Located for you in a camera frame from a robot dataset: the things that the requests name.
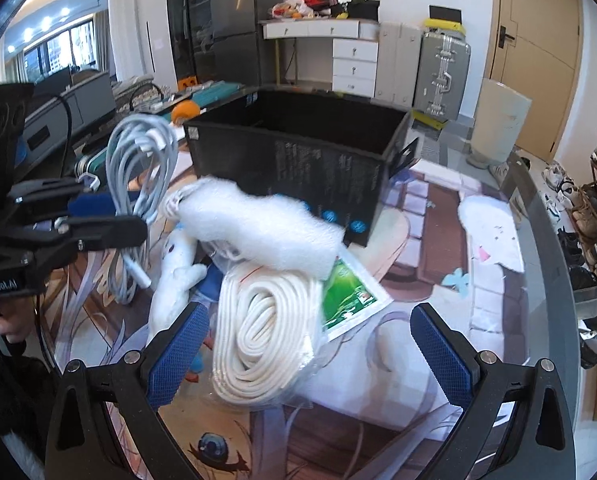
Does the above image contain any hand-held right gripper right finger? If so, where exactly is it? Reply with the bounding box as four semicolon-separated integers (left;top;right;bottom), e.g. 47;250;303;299
409;302;577;480

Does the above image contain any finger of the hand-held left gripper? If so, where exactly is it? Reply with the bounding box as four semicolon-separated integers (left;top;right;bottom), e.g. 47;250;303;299
0;214;149;267
7;176;120;220

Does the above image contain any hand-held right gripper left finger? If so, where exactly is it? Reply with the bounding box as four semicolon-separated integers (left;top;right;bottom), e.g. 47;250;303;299
43;301;212;480

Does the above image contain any white charging cable bundle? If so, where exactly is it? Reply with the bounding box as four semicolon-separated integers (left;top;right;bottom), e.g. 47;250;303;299
106;114;179;306

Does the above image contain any white plush toy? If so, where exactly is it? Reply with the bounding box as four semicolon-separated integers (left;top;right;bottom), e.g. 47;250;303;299
148;220;209;346

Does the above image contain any bagged white rope coil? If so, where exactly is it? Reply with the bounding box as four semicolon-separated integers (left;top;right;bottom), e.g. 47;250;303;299
206;255;329;408

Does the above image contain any green and white packet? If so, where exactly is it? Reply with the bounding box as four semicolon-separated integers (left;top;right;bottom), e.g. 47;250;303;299
321;255;394;343

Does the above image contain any white fuzzy foam sheet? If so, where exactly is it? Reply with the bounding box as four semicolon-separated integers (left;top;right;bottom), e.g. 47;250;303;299
171;177;347;281

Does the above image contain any black storage box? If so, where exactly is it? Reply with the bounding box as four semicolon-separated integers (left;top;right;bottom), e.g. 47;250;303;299
183;87;422;248

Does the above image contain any person's left hand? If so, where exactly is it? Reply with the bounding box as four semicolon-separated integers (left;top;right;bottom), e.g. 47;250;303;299
0;296;36;348

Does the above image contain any grey sofa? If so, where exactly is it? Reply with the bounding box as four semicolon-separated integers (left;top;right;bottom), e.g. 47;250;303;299
23;70;116;148

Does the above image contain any window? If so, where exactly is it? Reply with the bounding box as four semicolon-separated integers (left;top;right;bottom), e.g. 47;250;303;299
6;25;102;83

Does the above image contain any orange persimmon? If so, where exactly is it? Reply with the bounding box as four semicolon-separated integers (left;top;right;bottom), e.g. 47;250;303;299
171;101;200;123

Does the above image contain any shoe rack with shoes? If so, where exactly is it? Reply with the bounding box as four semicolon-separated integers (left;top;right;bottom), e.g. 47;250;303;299
543;85;597;311

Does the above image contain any black glass cabinet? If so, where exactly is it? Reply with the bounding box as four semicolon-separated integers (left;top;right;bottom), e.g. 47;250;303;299
166;0;214;86

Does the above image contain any dark grey fridge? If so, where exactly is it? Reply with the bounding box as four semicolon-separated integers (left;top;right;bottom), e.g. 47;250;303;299
208;0;284;88

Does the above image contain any beige trash can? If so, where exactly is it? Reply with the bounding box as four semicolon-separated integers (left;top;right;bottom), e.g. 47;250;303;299
466;77;533;168

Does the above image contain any plastic bag of fruit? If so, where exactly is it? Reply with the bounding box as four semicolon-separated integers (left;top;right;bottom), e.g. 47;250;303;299
271;0;312;20

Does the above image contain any silver suitcase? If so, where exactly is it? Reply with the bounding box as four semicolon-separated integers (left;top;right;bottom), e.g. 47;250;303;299
413;30;472;121

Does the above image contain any beige suitcase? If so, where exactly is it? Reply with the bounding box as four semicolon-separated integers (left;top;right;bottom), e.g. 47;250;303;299
376;21;424;108

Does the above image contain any white desk with drawers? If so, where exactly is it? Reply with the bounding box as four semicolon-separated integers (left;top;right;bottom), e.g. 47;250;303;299
258;17;382;98

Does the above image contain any tan wooden door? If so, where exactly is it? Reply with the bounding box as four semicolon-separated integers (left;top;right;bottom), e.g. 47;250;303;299
483;0;582;163

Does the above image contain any yellow box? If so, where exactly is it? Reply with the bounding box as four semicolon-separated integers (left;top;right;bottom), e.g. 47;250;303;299
425;17;467;36

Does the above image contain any black bag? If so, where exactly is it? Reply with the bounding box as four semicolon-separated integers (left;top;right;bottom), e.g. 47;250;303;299
346;0;382;21

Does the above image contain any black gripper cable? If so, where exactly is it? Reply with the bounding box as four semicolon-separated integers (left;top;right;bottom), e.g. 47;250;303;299
31;92;76;181

